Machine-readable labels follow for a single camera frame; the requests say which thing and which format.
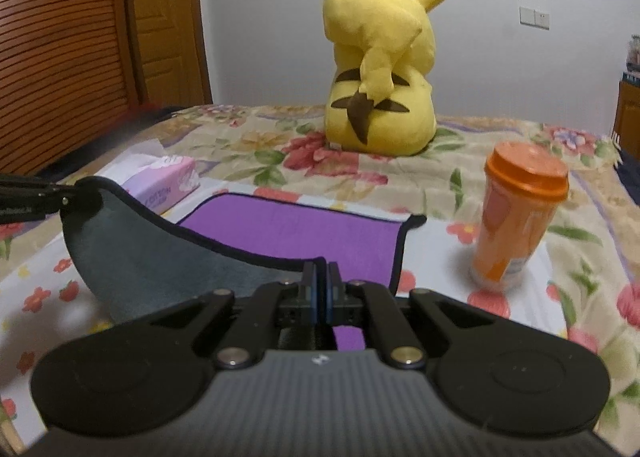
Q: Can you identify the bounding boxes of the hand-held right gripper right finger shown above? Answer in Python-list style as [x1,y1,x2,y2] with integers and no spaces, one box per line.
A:
[327,262,521,371]

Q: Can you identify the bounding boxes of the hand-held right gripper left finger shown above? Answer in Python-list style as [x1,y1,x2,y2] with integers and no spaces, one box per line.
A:
[120,262,318,370]

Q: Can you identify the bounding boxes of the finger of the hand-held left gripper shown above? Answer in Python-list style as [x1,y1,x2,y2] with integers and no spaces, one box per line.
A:
[0,194,72,226]
[0,174,82,199]

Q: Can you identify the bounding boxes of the purple and grey towel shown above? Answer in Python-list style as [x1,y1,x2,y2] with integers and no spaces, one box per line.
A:
[59,176,429,353]

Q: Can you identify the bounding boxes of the purple tissue pack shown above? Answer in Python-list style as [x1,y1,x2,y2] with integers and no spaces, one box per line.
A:
[94,139,201,214]

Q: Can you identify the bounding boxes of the slatted wooden headboard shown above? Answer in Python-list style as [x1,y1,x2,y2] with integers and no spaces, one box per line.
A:
[0,0,142,179]

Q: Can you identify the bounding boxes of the orange lidded cup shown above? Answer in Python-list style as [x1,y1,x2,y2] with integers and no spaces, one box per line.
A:
[468,140,570,293]

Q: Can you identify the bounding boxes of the wooden door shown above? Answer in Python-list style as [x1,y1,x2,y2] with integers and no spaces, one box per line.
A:
[114,0,214,107]

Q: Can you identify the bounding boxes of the yellow plush toy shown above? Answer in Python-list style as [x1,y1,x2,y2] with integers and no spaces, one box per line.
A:
[318,0,464,157]

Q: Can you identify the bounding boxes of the floral bed sheet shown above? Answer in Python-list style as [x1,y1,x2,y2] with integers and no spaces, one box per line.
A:
[0,103,640,457]

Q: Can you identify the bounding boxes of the wooden cabinet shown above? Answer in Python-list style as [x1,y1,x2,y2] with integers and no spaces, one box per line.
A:
[612,79,640,161]

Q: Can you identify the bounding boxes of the white wall switch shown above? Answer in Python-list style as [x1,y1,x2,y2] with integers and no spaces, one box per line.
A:
[518,6,551,30]

